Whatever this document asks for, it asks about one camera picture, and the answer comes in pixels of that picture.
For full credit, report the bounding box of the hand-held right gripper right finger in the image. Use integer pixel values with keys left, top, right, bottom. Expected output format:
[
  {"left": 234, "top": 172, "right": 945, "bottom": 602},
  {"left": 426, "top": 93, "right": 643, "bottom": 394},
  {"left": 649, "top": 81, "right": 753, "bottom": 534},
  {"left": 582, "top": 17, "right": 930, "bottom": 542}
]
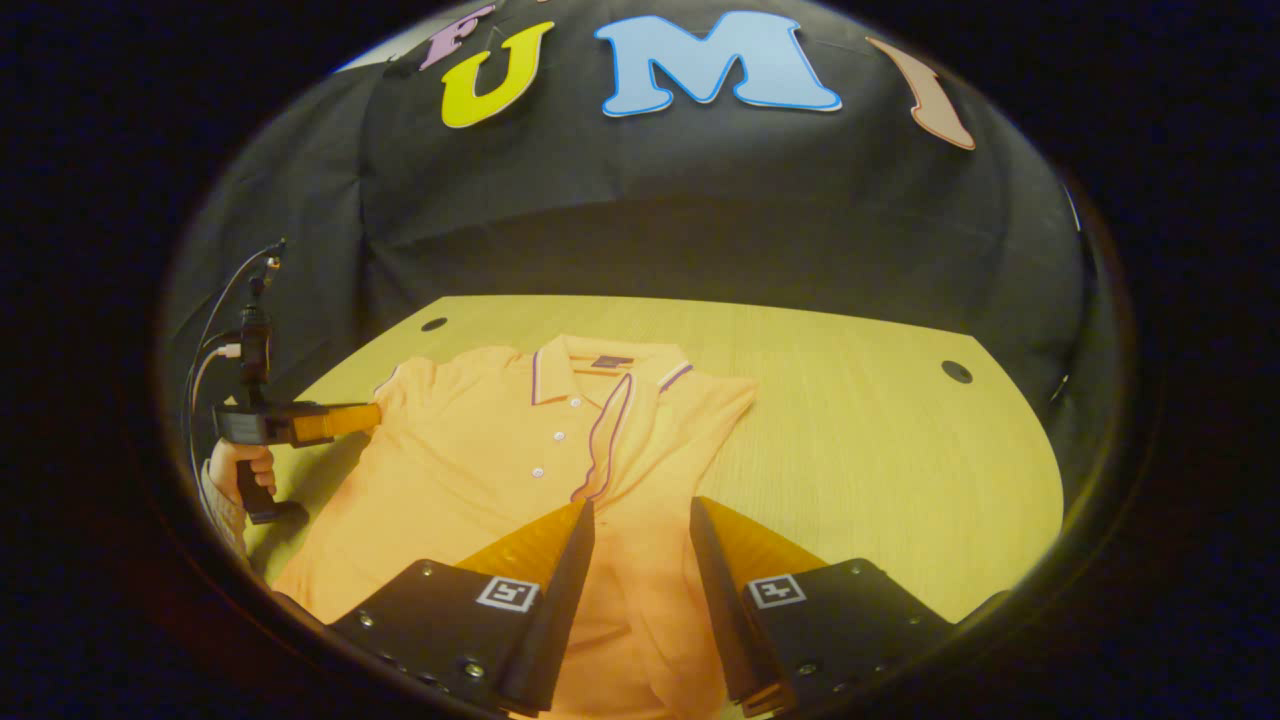
[{"left": 690, "top": 497, "right": 956, "bottom": 719}]

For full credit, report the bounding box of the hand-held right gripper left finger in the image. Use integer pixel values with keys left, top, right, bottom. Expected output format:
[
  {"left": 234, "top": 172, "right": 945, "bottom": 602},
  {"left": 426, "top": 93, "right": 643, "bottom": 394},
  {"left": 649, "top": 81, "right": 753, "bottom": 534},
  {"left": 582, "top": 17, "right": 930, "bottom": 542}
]
[{"left": 330, "top": 500, "right": 596, "bottom": 716}]

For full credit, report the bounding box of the orange T-shirt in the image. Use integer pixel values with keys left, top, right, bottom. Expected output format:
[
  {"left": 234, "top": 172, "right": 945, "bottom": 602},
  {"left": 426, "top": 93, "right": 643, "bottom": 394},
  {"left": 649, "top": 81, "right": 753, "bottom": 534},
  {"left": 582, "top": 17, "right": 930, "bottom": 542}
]
[{"left": 270, "top": 335, "right": 761, "bottom": 720}]

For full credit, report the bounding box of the black backdrop cloth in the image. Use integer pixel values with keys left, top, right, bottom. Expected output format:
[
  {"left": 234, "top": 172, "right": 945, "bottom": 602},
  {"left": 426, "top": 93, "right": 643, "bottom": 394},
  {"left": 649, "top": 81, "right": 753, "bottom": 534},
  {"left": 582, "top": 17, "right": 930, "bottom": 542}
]
[{"left": 160, "top": 0, "right": 1113, "bottom": 481}]

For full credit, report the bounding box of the thin gripper cable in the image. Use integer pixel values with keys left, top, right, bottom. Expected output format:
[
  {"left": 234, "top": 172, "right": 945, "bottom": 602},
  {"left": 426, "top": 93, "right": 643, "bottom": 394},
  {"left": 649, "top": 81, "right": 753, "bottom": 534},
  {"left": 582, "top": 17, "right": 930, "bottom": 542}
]
[{"left": 183, "top": 240, "right": 283, "bottom": 481}]

